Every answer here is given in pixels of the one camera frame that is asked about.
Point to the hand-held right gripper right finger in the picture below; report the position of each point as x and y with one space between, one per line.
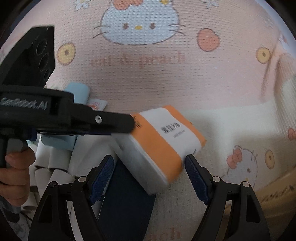
196 180

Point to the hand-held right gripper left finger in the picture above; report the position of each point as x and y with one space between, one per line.
104 178

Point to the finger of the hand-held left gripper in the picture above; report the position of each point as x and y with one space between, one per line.
101 122

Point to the dark blue glasses case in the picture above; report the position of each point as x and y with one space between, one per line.
127 208

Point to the orange and white box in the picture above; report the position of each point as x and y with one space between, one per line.
157 148

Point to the person's left hand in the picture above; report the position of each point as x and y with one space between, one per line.
16 176

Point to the red and white sachet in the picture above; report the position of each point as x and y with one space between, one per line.
97 105

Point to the plain light blue box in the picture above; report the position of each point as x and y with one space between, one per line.
77 92

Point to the pile of white cardboard tubes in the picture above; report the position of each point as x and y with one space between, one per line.
56 160

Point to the pink cat print blanket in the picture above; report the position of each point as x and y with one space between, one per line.
161 81

